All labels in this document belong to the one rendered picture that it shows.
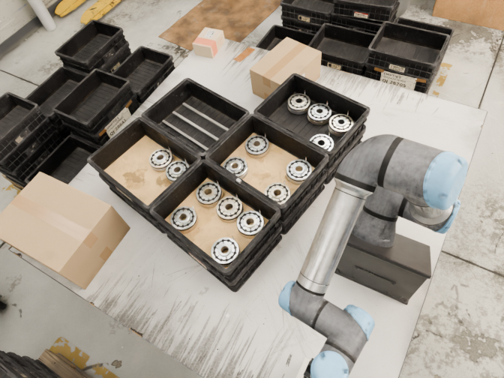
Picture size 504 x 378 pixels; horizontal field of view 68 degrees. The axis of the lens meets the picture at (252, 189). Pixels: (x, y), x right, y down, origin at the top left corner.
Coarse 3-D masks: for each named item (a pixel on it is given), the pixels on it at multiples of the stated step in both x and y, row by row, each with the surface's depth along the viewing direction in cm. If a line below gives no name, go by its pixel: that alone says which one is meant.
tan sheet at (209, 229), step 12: (192, 192) 153; (228, 192) 151; (180, 204) 150; (192, 204) 150; (168, 216) 148; (204, 216) 146; (216, 216) 146; (204, 228) 143; (216, 228) 143; (228, 228) 142; (192, 240) 141; (204, 240) 141; (216, 240) 140; (240, 240) 139
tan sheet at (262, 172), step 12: (240, 156) 160; (276, 156) 158; (288, 156) 157; (252, 168) 156; (264, 168) 155; (276, 168) 155; (312, 168) 153; (252, 180) 153; (264, 180) 152; (276, 180) 152; (288, 180) 151; (264, 192) 149
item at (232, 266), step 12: (192, 168) 147; (216, 168) 146; (180, 180) 144; (168, 192) 142; (252, 192) 138; (156, 204) 139; (156, 216) 137; (276, 216) 132; (168, 228) 135; (252, 240) 128; (204, 252) 127; (216, 264) 124
